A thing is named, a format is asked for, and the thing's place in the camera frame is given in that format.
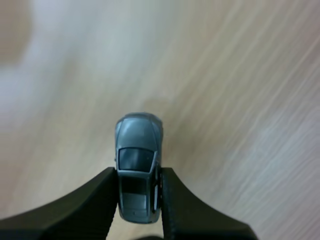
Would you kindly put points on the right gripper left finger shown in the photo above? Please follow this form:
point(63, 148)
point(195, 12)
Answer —
point(82, 212)

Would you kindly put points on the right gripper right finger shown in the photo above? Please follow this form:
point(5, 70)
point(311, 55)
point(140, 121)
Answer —
point(197, 215)

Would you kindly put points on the small grey toy car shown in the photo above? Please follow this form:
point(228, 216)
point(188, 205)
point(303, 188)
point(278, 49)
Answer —
point(138, 160)

